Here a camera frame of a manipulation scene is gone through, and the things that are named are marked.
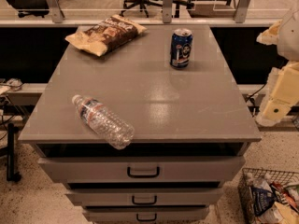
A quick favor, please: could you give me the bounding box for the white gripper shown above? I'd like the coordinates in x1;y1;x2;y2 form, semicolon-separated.
256;3;299;127

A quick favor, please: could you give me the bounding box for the blue pepsi can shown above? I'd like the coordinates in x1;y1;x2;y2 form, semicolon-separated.
170;28;192;69

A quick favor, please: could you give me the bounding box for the grey drawer cabinet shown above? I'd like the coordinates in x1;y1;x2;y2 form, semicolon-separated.
17;24;263;224

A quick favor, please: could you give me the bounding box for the red snack bag in basket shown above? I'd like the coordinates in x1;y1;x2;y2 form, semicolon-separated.
270;182;299;212

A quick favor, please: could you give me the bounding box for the blue snack bag in basket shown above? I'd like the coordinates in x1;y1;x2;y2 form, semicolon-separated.
251;187;276;217

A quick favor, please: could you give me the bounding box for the black office chair centre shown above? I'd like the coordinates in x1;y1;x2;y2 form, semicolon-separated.
120;0;194;18

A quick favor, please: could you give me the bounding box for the brown chip bag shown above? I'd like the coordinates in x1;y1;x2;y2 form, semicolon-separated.
65;15;147;57

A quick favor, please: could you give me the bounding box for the clear plastic water bottle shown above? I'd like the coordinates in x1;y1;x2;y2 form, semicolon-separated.
72;94;135;149

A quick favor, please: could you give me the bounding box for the middle grey drawer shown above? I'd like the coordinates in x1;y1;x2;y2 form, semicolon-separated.
66;188;223;207

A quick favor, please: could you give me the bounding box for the grey drawer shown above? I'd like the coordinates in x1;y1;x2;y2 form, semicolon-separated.
38;156;245;183
83;206;209;222
66;188;223;207

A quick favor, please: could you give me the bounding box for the bottom grey drawer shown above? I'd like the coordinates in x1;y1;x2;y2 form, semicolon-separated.
83;206;209;222

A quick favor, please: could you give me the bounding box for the top grey drawer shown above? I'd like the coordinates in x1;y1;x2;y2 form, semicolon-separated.
38;156;245;183

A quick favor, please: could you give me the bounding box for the black stand left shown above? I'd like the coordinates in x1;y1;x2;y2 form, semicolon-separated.
7;123;21;182

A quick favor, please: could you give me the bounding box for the black cable right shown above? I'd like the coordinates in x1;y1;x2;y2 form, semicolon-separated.
244;83;267;117

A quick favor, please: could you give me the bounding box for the wire mesh basket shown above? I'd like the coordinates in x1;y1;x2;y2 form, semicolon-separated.
238;168;299;224

